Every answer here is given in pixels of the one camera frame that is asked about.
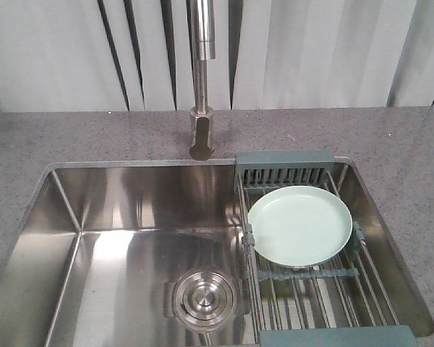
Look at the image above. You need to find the light green round plate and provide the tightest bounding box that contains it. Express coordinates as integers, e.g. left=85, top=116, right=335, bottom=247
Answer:
left=248, top=186, right=353, bottom=268

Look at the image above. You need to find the grey dish drying rack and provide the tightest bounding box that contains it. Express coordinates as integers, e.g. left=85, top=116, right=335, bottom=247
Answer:
left=234, top=150, right=434, bottom=346

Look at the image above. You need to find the stainless steel sink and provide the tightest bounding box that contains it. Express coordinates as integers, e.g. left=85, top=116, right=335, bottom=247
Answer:
left=0, top=155, right=434, bottom=347

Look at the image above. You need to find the steel sink drain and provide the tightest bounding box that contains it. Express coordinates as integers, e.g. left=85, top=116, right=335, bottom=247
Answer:
left=163, top=267, right=250, bottom=333

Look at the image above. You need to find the steel kitchen faucet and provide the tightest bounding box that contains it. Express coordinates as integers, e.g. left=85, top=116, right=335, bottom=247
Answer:
left=187, top=0, right=216, bottom=161

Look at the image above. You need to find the white pleated curtain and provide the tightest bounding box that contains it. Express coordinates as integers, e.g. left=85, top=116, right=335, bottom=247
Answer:
left=0, top=1, right=434, bottom=112

